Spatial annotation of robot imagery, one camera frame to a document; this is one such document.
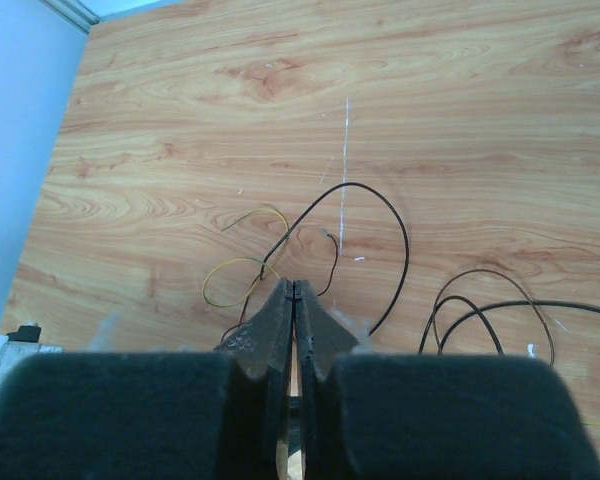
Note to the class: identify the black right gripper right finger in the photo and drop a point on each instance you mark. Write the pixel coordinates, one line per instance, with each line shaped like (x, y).
(391, 416)

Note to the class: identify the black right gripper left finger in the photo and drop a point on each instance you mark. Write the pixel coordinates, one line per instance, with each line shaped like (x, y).
(221, 414)

